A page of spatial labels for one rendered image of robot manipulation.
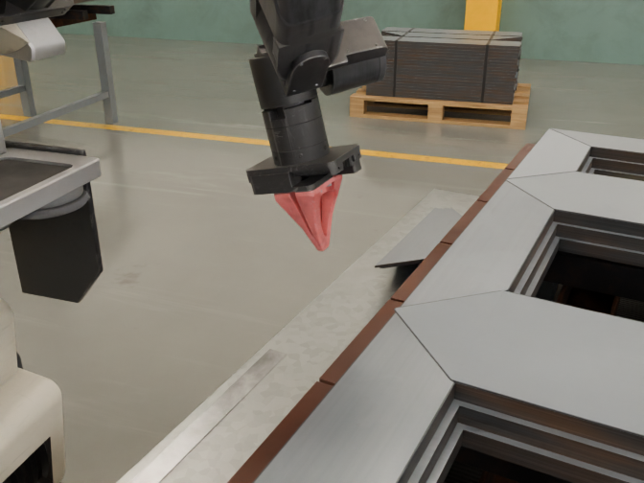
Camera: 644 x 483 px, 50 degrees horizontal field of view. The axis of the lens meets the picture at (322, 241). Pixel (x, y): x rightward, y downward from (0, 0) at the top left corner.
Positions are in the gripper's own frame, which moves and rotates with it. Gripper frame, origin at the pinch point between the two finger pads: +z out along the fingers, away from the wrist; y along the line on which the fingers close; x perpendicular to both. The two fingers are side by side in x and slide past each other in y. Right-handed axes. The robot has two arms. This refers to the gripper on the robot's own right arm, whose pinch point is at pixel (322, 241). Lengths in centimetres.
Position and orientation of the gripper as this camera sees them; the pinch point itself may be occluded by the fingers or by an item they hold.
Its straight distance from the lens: 71.6
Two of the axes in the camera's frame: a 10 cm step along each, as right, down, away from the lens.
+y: -8.6, 0.3, 5.0
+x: -4.5, 3.8, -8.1
